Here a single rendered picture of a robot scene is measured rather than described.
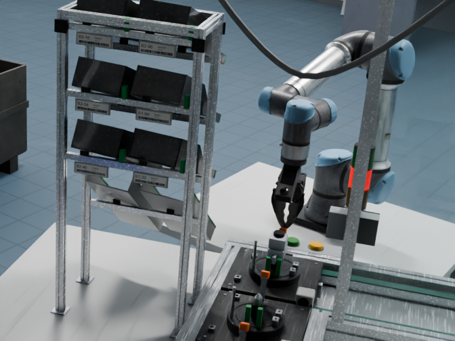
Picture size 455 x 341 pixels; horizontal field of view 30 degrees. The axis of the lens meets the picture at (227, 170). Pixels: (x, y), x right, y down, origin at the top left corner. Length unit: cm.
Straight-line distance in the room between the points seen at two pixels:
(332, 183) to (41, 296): 101
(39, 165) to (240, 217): 273
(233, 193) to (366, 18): 614
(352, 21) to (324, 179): 638
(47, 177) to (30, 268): 276
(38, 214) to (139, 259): 227
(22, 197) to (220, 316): 300
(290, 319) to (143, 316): 41
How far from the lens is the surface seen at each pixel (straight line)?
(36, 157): 554
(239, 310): 209
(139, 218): 239
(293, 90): 241
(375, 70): 191
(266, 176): 320
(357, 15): 906
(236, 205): 294
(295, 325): 210
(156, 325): 225
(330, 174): 277
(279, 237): 224
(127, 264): 252
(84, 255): 240
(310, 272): 234
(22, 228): 463
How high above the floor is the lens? 209
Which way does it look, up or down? 23 degrees down
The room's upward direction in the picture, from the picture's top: 5 degrees clockwise
